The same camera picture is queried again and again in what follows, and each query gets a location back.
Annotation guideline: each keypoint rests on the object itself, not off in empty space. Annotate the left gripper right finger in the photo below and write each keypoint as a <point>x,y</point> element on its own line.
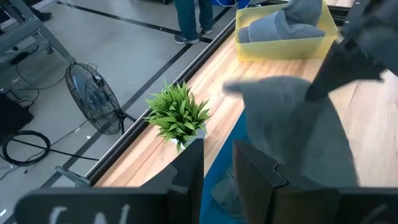
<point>273,199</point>

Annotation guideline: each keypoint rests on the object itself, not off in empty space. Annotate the dark green cap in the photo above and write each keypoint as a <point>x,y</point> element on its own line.
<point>273,118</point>

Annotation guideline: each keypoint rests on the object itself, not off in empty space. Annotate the person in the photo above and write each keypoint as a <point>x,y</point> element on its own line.
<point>186,18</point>

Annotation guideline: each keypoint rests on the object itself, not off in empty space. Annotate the blue plastic tray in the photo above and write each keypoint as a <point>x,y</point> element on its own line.
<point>217,161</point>

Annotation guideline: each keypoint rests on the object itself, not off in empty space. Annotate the black aluminium table frame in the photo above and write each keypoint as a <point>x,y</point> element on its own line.
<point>199,63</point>

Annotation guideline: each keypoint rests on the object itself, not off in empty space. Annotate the small potted green plant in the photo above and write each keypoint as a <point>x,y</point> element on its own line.
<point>177,112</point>

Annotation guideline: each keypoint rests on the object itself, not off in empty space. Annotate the black floor fan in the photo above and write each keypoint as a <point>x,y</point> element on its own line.
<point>93,96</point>

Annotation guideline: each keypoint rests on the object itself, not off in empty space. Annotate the black floor box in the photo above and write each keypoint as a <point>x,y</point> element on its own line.
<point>12,115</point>

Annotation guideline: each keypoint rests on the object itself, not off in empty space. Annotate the yellow plastic bin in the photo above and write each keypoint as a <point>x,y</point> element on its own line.
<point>280,51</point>

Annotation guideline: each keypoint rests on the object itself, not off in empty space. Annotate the grey metal stand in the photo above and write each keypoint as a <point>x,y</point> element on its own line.
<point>18,34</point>

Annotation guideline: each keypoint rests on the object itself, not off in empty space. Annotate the black power strip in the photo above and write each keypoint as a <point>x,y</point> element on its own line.
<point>23,56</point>

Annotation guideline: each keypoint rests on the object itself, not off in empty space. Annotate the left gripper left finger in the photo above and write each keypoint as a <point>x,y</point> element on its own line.
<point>183,193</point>

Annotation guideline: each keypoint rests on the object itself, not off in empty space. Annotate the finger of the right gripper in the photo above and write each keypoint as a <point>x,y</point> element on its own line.
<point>339,68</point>

